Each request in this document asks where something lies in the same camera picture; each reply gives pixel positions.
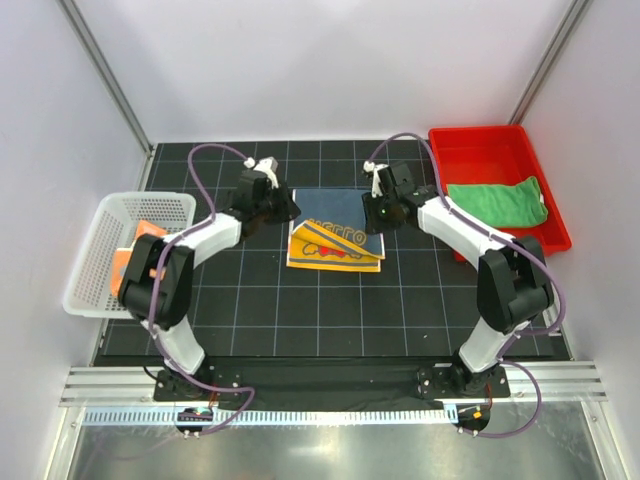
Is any green microfiber towel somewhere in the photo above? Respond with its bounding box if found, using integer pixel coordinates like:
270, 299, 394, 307
447, 176, 549, 228

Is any yellow patterned towel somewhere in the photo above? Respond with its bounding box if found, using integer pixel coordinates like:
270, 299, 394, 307
286, 188, 386, 273

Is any red plastic bin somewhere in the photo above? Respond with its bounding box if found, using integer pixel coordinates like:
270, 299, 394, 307
429, 125, 572, 257

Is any aluminium frame rail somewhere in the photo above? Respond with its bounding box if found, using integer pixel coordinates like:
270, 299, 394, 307
58, 360, 609, 427

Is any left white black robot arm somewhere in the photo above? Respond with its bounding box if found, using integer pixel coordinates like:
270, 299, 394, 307
117, 157, 300, 400

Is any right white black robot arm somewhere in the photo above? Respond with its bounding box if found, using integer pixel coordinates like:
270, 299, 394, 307
362, 161, 554, 396

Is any white perforated plastic basket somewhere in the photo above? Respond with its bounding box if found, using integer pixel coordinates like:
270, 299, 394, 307
62, 191, 196, 320

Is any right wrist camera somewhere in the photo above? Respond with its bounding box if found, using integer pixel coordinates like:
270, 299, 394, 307
363, 160, 388, 198

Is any orange towel in basket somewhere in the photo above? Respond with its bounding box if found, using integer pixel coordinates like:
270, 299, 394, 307
109, 219, 169, 296

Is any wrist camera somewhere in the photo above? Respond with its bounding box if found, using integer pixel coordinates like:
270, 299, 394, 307
243, 157, 280, 189
363, 160, 388, 198

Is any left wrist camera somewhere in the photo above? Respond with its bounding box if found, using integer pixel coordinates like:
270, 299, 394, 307
243, 157, 280, 189

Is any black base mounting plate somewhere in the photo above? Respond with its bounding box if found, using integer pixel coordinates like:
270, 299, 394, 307
153, 355, 511, 412

